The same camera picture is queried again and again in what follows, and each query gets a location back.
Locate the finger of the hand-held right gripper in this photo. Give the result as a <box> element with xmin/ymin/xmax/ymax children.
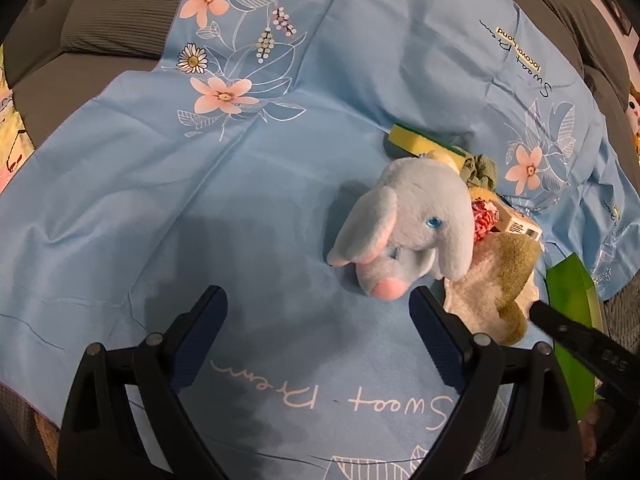
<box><xmin>529</xmin><ymin>301</ymin><xmax>640</xmax><ymax>401</ymax></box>

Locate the green scrunchie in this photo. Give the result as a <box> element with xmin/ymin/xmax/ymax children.
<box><xmin>461</xmin><ymin>152</ymin><xmax>500</xmax><ymax>192</ymax></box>

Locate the red crinkled wrapper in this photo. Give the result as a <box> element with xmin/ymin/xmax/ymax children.
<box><xmin>470</xmin><ymin>199</ymin><xmax>501</xmax><ymax>243</ymax></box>

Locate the tan cookie plush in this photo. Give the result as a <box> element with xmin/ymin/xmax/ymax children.
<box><xmin>480</xmin><ymin>234</ymin><xmax>543</xmax><ymax>348</ymax></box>

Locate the blue elephant plush toy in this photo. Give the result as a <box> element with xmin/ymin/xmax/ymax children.
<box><xmin>327</xmin><ymin>157</ymin><xmax>475</xmax><ymax>301</ymax></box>

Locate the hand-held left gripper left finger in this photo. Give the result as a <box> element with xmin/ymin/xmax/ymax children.
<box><xmin>57</xmin><ymin>285</ymin><xmax>231</xmax><ymax>480</ymax></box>

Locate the small printed snack box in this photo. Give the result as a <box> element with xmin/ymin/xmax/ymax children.
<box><xmin>492</xmin><ymin>202</ymin><xmax>543</xmax><ymax>243</ymax></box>

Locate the grey sofa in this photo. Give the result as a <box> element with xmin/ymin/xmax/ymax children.
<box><xmin>520</xmin><ymin>0</ymin><xmax>631</xmax><ymax>106</ymax></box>

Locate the printed cartoon cloth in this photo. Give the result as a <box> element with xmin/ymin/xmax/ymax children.
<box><xmin>0</xmin><ymin>45</ymin><xmax>36</xmax><ymax>196</ymax></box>

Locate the yellow and green sponge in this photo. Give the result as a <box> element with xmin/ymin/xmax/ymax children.
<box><xmin>385</xmin><ymin>122</ymin><xmax>468</xmax><ymax>171</ymax></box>

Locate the blue floral bedsheet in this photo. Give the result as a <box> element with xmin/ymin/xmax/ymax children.
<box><xmin>0</xmin><ymin>0</ymin><xmax>640</xmax><ymax>480</ymax></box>

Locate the grey ribbed sofa cushion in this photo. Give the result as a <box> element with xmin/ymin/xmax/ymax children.
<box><xmin>0</xmin><ymin>0</ymin><xmax>211</xmax><ymax>146</ymax></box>

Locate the white terry towel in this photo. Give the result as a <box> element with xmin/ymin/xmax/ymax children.
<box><xmin>442</xmin><ymin>255</ymin><xmax>538</xmax><ymax>346</ymax></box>

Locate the green cardboard box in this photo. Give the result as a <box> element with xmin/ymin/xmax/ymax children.
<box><xmin>545</xmin><ymin>254</ymin><xmax>601</xmax><ymax>421</ymax></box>

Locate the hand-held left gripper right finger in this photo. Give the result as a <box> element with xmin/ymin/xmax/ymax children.
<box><xmin>408</xmin><ymin>286</ymin><xmax>586</xmax><ymax>480</ymax></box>

